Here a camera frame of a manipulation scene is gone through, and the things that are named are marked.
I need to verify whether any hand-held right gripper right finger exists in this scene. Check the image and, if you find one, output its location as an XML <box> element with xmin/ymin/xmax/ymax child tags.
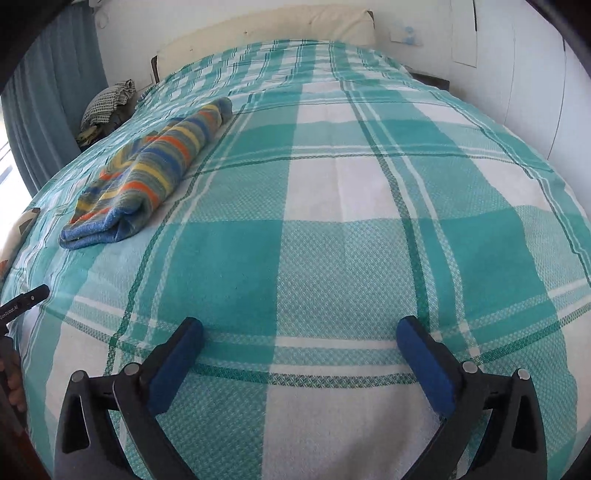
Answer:
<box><xmin>396</xmin><ymin>316</ymin><xmax>548</xmax><ymax>480</ymax></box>

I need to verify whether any pile of checked clothes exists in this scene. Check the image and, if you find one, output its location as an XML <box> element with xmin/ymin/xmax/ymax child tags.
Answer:
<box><xmin>76</xmin><ymin>79</ymin><xmax>137</xmax><ymax>148</ymax></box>

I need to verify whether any dark bedside table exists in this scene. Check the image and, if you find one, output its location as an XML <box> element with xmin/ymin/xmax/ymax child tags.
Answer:
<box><xmin>410</xmin><ymin>71</ymin><xmax>451</xmax><ymax>90</ymax></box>

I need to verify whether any geometric print pillow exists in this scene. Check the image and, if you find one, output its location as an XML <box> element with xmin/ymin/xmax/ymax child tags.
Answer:
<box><xmin>0</xmin><ymin>208</ymin><xmax>41</xmax><ymax>282</ymax></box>

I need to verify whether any blue-grey curtain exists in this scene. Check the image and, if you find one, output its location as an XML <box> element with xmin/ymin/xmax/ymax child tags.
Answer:
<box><xmin>0</xmin><ymin>4</ymin><xmax>109</xmax><ymax>195</ymax></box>

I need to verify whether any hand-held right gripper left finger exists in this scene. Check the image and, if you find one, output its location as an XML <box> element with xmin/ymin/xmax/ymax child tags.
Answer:
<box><xmin>54</xmin><ymin>317</ymin><xmax>205</xmax><ymax>480</ymax></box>

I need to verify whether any wall socket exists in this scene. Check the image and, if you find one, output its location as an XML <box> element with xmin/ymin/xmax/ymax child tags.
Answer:
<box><xmin>390</xmin><ymin>25</ymin><xmax>423</xmax><ymax>46</ymax></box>

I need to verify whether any person's left hand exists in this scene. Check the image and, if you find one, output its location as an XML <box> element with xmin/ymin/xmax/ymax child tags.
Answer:
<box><xmin>0</xmin><ymin>352</ymin><xmax>27</xmax><ymax>414</ymax></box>

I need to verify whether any teal plaid bedspread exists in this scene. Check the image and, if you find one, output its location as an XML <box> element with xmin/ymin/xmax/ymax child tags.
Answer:
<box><xmin>0</xmin><ymin>41</ymin><xmax>591</xmax><ymax>480</ymax></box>

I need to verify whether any striped knitted sweater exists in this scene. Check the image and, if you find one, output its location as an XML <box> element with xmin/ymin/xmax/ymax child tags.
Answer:
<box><xmin>59</xmin><ymin>97</ymin><xmax>234</xmax><ymax>251</ymax></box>

